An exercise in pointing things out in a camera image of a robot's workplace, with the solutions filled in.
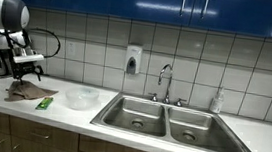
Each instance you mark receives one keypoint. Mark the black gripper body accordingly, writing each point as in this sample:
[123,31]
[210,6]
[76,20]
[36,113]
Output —
[22,69]

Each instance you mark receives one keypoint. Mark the brown waffle towel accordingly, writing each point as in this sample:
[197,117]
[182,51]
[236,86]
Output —
[29,92]

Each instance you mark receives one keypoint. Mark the translucent white bowl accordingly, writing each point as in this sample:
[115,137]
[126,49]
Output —
[82,98]

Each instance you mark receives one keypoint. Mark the green snack packet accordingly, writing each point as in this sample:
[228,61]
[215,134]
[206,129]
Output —
[44,103]

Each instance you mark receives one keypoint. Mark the wide wooden drawer front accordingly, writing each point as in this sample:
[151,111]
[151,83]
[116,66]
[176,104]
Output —
[56,135]

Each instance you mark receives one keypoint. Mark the chrome gooseneck faucet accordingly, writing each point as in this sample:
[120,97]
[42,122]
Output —
[168,85]

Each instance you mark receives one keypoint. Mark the stainless steel double sink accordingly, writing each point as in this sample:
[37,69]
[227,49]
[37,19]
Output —
[171,126]

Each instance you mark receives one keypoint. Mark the clear pump bottle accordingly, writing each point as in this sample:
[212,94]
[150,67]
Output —
[217,102]

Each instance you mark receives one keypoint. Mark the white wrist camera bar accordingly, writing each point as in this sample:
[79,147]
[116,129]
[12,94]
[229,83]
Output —
[28,58]

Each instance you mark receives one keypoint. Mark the white wall outlet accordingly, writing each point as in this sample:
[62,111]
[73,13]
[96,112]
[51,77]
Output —
[70,48]

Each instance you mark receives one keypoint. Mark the white wall soap dispenser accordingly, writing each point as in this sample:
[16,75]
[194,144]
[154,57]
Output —
[133,57]

